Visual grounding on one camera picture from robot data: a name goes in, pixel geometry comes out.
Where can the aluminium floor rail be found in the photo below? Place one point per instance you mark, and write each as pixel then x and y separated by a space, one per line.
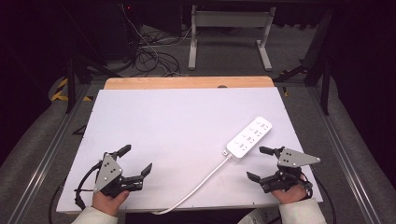
pixel 345 158
pixel 46 161

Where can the white metal stand frame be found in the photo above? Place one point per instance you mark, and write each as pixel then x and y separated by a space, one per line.
pixel 230 19

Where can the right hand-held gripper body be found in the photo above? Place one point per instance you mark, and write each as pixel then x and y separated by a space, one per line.
pixel 292 159

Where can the wooden table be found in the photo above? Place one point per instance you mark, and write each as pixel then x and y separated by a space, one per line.
pixel 186 82

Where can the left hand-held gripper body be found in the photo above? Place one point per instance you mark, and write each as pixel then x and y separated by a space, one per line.
pixel 107 171

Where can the yellow black hazard tape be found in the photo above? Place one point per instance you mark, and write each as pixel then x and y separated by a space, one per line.
pixel 59 93

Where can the person's right hand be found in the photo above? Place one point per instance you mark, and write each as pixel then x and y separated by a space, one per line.
pixel 289 195

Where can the black metal stand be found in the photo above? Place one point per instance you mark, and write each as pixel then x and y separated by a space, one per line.
pixel 71 84
pixel 325 81

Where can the person's white garment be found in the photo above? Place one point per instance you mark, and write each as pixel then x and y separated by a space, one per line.
pixel 258 216

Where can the white power strip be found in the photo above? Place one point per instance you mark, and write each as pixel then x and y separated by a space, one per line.
pixel 249 137

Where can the white table board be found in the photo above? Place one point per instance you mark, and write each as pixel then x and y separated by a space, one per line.
pixel 174 130

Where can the person's left hand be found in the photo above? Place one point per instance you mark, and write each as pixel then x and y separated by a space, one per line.
pixel 108 202

